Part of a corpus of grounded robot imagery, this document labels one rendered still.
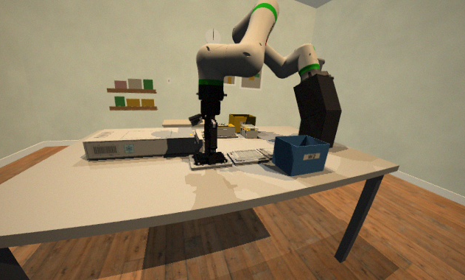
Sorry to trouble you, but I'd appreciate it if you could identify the yellow open-top bin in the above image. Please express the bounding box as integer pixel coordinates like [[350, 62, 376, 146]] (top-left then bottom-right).
[[228, 114, 256, 133]]

